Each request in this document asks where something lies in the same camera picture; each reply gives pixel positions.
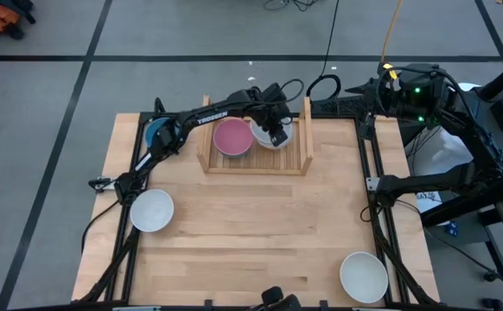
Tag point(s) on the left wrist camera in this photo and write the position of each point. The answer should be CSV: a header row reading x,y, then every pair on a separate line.
x,y
278,138

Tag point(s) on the white trash bin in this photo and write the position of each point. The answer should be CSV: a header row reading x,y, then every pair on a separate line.
x,y
437,151

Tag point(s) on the pink bowl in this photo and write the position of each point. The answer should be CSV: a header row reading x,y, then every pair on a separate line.
x,y
233,136

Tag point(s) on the wooden slatted shelf rack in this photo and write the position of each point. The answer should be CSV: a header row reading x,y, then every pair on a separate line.
x,y
256,166

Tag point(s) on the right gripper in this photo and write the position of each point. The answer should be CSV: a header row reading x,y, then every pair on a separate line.
x,y
392,95

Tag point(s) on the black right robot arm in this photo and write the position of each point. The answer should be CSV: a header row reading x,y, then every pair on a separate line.
x,y
441,181

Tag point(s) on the small blue box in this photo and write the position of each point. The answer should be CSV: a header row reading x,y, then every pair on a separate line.
x,y
452,229

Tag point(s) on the blue bowl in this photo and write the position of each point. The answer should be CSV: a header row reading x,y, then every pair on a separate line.
x,y
153,129

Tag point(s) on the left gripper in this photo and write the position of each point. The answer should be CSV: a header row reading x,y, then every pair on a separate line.
x,y
271,116

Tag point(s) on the white paper label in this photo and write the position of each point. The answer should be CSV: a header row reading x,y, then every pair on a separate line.
x,y
428,203

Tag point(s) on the yellow tape tag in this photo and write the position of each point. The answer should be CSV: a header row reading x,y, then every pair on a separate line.
x,y
389,72

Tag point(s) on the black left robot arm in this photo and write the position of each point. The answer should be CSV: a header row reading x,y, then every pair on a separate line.
x,y
210,117

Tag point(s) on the white ribbed bowl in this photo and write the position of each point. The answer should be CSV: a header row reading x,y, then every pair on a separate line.
x,y
152,211
364,278
259,136
263,147

